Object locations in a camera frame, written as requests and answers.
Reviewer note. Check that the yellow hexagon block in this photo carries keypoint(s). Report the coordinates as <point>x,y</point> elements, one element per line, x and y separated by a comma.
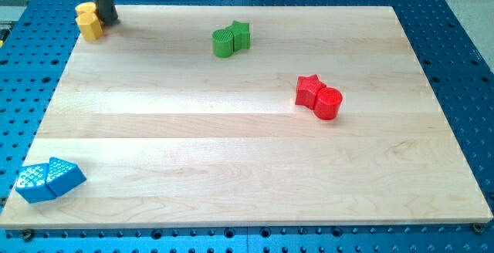
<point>89,26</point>

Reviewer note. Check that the blue cube block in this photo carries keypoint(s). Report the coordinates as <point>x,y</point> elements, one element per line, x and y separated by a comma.
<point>31,183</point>

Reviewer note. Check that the light wooden board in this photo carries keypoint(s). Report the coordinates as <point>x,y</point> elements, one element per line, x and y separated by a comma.
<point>170,135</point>

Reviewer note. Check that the green half-round block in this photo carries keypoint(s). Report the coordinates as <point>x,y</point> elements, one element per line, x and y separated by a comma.
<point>223,43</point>

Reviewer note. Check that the red cylinder block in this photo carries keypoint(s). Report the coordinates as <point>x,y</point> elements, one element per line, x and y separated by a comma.
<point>328,101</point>

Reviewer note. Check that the green star block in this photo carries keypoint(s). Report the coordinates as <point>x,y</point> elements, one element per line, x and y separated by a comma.
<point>241,35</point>

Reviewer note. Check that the yellow rounded block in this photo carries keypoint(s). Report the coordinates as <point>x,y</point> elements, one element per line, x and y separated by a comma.
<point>86,7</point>

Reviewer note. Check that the blue triangle block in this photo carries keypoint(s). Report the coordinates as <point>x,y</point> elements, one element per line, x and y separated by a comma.
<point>63,176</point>

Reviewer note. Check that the red star block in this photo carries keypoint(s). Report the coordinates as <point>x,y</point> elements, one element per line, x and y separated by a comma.
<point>307,89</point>

